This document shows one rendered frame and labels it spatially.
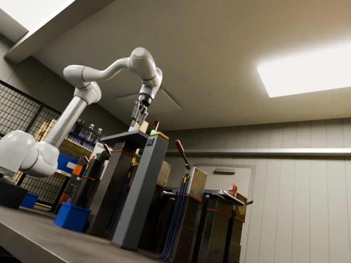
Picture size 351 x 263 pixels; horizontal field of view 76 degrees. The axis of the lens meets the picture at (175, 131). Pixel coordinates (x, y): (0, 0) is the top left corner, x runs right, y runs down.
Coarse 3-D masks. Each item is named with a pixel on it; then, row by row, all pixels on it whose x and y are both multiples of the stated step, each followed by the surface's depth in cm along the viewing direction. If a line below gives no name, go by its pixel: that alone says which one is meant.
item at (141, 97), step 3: (141, 96) 127; (144, 96) 126; (147, 96) 127; (138, 99) 127; (141, 99) 125; (144, 99) 125; (147, 99) 126; (150, 99) 128; (141, 102) 124; (144, 102) 127; (147, 102) 126; (150, 102) 129; (141, 105) 125; (147, 105) 130
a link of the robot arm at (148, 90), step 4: (144, 88) 128; (148, 88) 128; (152, 88) 129; (140, 92) 128; (144, 92) 127; (148, 92) 127; (152, 92) 128; (148, 96) 128; (152, 96) 129; (152, 100) 131
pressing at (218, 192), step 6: (162, 192) 134; (174, 192) 123; (204, 192) 98; (210, 192) 96; (216, 192) 94; (222, 192) 93; (228, 198) 102; (234, 198) 95; (234, 204) 106; (240, 204) 104
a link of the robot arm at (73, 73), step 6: (72, 66) 148; (78, 66) 146; (84, 66) 147; (66, 72) 148; (72, 72) 146; (78, 72) 145; (66, 78) 152; (72, 78) 148; (78, 78) 146; (78, 84) 151; (84, 84) 152
